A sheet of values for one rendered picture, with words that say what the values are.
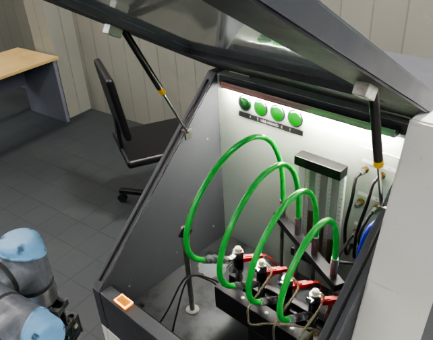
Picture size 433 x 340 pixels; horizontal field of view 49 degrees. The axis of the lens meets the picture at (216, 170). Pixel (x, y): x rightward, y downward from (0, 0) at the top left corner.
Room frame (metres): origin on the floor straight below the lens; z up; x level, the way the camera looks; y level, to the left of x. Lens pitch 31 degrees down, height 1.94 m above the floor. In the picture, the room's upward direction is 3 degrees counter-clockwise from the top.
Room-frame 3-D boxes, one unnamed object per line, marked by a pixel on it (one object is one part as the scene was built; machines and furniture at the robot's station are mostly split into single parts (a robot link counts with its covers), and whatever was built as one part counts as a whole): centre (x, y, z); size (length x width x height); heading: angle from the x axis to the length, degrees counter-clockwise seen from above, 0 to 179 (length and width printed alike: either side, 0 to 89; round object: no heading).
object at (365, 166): (0.99, -0.40, 1.20); 0.13 x 0.03 x 0.31; 46
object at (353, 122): (1.16, -0.23, 1.43); 0.54 x 0.03 x 0.02; 46
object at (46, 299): (0.67, 0.35, 1.30); 0.08 x 0.08 x 0.05
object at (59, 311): (0.66, 0.35, 1.21); 0.09 x 0.08 x 0.12; 72
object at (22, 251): (0.66, 0.36, 1.37); 0.09 x 0.08 x 0.11; 145
